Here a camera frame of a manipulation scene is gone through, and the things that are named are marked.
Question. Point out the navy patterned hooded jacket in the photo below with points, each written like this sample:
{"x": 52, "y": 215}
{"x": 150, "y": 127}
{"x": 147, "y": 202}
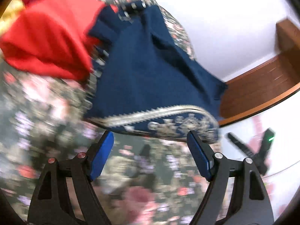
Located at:
{"x": 145, "y": 84}

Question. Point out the yellow garment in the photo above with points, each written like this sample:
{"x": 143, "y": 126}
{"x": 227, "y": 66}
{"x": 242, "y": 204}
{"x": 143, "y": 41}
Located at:
{"x": 10, "y": 15}

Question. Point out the red folded garment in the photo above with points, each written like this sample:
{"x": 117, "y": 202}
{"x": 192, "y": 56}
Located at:
{"x": 50, "y": 38}

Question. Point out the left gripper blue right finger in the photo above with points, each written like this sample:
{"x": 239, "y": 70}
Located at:
{"x": 203, "y": 155}

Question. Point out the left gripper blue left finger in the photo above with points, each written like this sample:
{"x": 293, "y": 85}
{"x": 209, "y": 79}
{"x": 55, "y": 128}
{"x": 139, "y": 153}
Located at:
{"x": 98, "y": 154}

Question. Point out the brown wooden door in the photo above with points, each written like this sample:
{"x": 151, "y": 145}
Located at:
{"x": 268, "y": 84}

